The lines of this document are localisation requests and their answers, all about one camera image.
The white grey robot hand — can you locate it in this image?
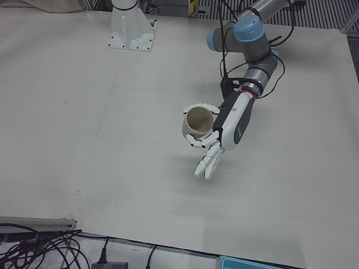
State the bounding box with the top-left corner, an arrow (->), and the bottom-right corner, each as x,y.
182,90 -> 257,180

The beige paper cup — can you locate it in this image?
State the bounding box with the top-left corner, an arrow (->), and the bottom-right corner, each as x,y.
180,107 -> 215,141

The teal plastic tray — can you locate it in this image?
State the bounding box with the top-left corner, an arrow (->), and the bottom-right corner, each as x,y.
218,255 -> 305,269

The black power adapter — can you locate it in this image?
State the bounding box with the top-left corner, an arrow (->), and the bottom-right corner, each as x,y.
91,261 -> 129,269

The beige cloth bag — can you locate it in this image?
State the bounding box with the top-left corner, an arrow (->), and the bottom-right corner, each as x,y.
22,0 -> 88,13

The black orange usb hub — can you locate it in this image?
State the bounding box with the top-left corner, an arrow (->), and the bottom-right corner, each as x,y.
24,236 -> 48,249

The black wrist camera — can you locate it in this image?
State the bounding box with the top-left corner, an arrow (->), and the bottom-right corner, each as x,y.
220,77 -> 242,98

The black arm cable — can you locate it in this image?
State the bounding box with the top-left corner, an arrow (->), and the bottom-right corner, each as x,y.
217,0 -> 295,99

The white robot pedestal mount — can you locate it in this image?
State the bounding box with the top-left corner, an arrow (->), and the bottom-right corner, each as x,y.
108,0 -> 159,53

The aluminium frame beam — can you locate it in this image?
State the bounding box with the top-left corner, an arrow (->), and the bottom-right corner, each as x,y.
340,12 -> 359,35

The black power cord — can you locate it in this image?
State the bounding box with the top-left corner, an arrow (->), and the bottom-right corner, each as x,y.
99,237 -> 112,264

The aluminium profile rail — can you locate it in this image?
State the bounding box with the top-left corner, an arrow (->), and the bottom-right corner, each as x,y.
0,215 -> 79,233

